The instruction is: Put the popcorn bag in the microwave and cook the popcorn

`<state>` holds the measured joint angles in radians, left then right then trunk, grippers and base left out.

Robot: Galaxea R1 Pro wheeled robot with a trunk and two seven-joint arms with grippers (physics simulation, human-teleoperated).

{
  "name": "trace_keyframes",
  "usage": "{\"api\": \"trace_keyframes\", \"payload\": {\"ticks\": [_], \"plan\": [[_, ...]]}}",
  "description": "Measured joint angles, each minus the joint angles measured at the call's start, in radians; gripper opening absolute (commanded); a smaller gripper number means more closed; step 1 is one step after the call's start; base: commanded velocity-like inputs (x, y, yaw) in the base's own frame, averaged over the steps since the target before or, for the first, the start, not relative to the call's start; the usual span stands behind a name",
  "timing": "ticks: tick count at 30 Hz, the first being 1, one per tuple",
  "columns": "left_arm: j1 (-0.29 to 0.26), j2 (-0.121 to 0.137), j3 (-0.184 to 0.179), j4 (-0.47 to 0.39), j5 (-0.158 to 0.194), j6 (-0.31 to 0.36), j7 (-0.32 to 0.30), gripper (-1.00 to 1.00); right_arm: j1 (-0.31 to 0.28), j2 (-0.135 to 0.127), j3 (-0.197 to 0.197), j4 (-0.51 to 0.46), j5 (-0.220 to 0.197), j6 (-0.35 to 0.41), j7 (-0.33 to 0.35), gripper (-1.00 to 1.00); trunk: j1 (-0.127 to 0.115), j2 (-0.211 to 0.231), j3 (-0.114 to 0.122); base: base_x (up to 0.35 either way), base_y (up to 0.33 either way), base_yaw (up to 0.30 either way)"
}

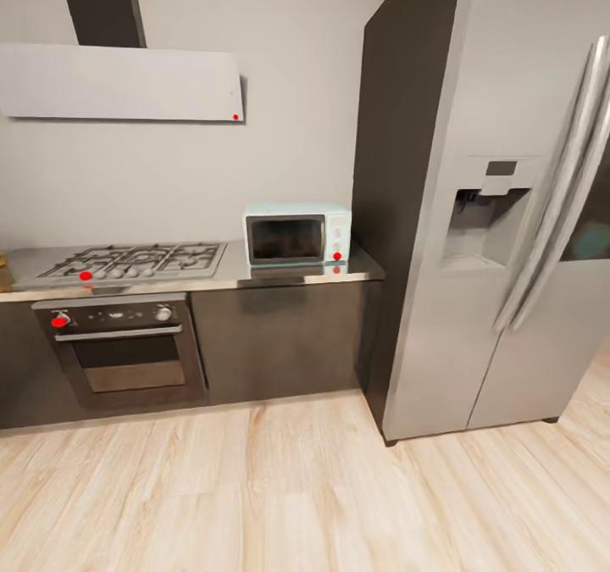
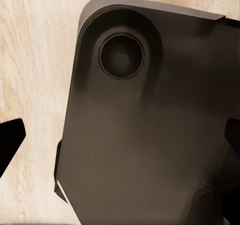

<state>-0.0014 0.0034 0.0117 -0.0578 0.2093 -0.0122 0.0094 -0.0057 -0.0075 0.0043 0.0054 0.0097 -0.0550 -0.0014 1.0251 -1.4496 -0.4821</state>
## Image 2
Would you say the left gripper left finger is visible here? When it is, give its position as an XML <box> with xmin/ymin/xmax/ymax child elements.
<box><xmin>0</xmin><ymin>118</ymin><xmax>26</xmax><ymax>178</ymax></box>

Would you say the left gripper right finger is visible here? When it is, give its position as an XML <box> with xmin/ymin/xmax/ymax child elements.
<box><xmin>224</xmin><ymin>118</ymin><xmax>240</xmax><ymax>158</ymax></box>

